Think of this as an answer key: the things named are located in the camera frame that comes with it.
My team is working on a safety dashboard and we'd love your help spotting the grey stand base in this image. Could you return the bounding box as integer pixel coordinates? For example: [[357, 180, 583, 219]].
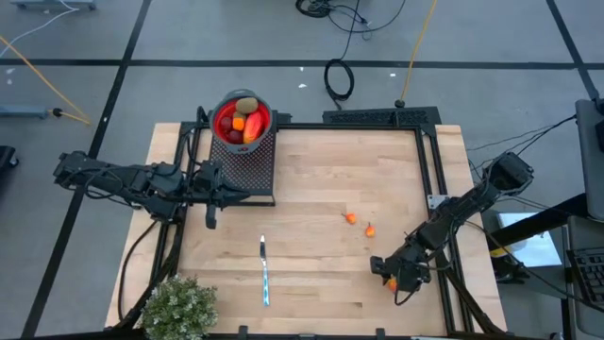
[[0, 103, 49, 120], [8, 0, 98, 11]]

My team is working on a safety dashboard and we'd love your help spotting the black cable bundle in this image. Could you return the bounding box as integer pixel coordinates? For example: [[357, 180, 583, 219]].
[[294, 0, 408, 35]]

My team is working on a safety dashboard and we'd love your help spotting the black perforated block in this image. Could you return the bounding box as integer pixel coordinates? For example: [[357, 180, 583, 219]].
[[322, 106, 443, 128]]

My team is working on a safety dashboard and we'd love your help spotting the black perforated metal shelf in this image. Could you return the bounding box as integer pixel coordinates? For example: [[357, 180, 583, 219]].
[[204, 127, 277, 208]]

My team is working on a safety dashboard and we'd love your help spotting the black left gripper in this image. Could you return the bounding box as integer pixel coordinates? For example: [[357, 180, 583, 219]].
[[193, 160, 251, 230]]

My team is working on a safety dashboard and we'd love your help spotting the yellow hanging cable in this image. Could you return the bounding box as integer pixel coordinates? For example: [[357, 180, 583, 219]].
[[394, 0, 439, 109]]

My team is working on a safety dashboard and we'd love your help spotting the black caster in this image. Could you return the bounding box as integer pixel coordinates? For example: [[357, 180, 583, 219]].
[[0, 144, 20, 170]]

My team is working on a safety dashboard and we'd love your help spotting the green potted plant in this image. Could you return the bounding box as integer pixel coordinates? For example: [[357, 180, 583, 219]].
[[140, 273, 220, 340]]

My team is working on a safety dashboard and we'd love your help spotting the wooden table with black edge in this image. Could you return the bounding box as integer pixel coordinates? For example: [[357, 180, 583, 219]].
[[112, 109, 509, 340]]

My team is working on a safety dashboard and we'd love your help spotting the white sheet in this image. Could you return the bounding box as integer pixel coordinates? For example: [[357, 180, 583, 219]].
[[490, 211, 563, 269]]

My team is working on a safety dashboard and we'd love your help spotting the red mango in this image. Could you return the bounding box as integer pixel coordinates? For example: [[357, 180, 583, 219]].
[[242, 110, 265, 145]]

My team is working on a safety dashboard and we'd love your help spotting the red collapsible colander grey rim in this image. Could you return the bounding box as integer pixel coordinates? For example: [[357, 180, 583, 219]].
[[209, 88, 275, 155]]

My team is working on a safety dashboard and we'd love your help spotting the blue-handled table knife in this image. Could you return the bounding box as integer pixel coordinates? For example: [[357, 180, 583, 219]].
[[258, 232, 272, 307]]

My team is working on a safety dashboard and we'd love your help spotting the yellow floor cable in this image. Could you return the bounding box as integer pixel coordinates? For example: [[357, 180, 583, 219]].
[[0, 35, 92, 126]]

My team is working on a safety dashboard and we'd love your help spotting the black hanging cable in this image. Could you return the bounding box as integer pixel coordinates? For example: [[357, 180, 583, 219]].
[[323, 0, 362, 111]]

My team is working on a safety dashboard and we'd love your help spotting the black keyboard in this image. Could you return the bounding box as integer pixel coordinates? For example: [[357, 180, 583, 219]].
[[567, 246, 604, 306]]

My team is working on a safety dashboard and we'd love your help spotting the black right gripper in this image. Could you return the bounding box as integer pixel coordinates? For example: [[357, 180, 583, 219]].
[[370, 245, 430, 293]]

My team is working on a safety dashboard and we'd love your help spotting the grey cabinet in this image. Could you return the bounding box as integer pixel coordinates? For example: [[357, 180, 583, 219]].
[[574, 97, 604, 223]]

